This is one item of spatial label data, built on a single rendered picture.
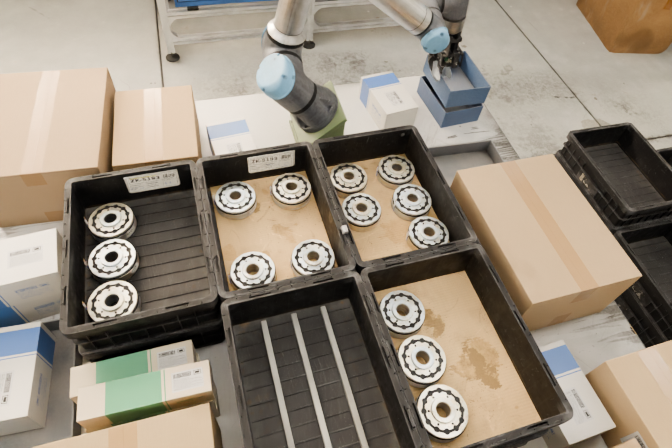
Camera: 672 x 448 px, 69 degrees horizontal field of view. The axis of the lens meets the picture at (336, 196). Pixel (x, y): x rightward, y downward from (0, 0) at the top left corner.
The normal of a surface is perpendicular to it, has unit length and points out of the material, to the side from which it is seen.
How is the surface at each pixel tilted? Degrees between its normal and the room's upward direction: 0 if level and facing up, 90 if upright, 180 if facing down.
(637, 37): 91
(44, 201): 90
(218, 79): 0
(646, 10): 89
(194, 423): 0
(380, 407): 0
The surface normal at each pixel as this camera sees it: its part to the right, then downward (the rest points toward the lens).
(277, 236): 0.08, -0.62
